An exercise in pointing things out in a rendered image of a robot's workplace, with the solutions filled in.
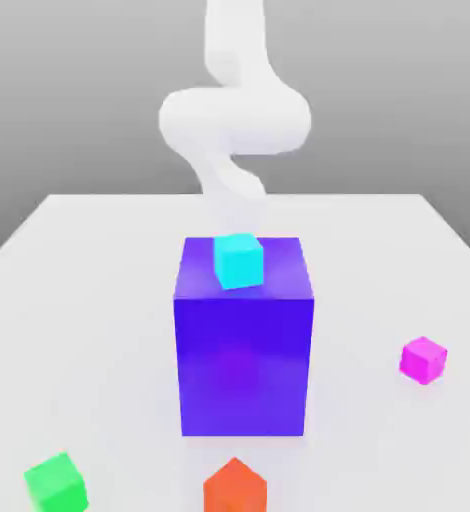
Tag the small cyan cube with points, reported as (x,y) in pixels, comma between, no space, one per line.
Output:
(239,262)

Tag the large blue box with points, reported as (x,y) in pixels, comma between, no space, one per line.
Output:
(243,360)

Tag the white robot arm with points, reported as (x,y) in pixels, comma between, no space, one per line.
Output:
(235,120)

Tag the small orange cube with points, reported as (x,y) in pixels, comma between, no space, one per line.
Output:
(235,490)

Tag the small green cube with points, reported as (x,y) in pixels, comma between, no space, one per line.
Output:
(57,484)

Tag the small magenta cube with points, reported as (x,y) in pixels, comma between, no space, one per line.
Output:
(422,360)

